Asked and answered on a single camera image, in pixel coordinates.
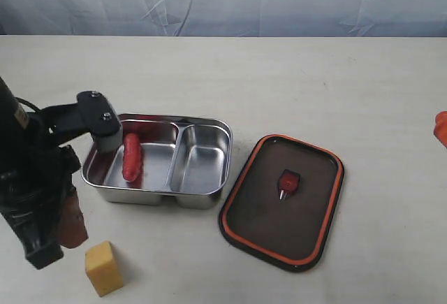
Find yellow toy cheese block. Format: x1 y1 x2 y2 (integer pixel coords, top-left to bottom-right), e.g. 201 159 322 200
85 240 124 297

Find stainless steel lunch box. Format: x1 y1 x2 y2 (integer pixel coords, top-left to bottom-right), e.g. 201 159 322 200
81 113 233 209

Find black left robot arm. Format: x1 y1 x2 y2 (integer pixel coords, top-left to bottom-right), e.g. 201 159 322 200
1 82 89 270

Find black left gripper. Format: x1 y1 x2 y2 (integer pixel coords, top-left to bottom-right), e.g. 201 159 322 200
1 145 88 269

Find blue wrinkled backdrop cloth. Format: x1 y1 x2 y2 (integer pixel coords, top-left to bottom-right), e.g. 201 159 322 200
1 0 446 37

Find red toy sausage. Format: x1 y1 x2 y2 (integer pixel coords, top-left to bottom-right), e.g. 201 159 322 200
122 133 143 182

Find dark transparent lunch box lid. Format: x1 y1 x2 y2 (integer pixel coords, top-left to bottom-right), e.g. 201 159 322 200
218 134 344 273

